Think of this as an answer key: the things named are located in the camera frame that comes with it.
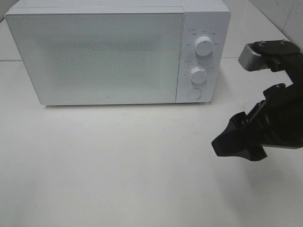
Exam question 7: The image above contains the white microwave oven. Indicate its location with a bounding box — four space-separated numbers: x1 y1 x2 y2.
5 0 231 105

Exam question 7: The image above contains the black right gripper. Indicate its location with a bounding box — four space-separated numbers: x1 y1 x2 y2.
211 53 303 161

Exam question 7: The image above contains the white microwave knob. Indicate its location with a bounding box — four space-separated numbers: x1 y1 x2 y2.
189 67 207 84
194 35 213 56

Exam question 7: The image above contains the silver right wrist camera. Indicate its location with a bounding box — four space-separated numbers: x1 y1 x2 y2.
238 40 303 72

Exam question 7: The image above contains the white microwave door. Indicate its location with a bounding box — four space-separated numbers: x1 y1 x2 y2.
7 13 183 105

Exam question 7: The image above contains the round white door button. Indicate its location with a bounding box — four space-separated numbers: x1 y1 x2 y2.
187 88 202 100

